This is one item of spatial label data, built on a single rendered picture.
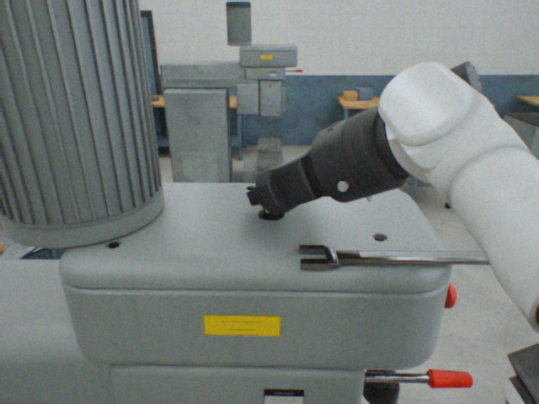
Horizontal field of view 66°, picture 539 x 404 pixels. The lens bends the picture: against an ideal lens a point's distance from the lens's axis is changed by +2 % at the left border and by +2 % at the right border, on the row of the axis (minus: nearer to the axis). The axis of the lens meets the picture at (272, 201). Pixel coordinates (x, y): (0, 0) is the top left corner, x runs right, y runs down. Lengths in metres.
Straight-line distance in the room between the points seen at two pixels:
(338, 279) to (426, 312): 0.11
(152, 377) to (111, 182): 0.26
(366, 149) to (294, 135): 6.86
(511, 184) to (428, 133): 0.07
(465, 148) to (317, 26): 6.73
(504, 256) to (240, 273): 0.27
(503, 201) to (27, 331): 0.58
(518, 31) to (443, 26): 1.15
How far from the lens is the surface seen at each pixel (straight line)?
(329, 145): 0.43
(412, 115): 0.35
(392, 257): 0.47
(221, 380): 0.58
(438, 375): 0.62
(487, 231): 0.30
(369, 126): 0.42
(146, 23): 7.27
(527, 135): 5.01
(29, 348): 0.65
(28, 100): 0.48
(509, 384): 0.27
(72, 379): 0.65
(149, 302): 0.50
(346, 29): 7.07
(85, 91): 0.47
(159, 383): 0.60
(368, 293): 0.48
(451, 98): 0.34
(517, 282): 0.27
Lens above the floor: 2.14
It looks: 25 degrees down
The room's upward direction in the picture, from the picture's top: straight up
